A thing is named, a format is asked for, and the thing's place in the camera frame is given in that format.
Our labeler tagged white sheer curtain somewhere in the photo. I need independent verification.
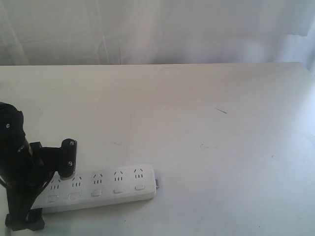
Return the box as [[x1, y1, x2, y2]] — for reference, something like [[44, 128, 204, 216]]
[[0, 0, 315, 72]]

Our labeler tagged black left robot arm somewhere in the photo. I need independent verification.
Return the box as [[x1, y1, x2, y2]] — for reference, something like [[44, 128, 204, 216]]
[[0, 103, 77, 231]]

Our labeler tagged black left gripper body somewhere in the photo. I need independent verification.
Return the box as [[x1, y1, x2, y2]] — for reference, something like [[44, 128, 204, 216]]
[[6, 141, 63, 216]]

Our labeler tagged white five-outlet power strip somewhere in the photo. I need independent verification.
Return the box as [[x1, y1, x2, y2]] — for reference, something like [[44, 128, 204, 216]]
[[32, 164, 157, 214]]

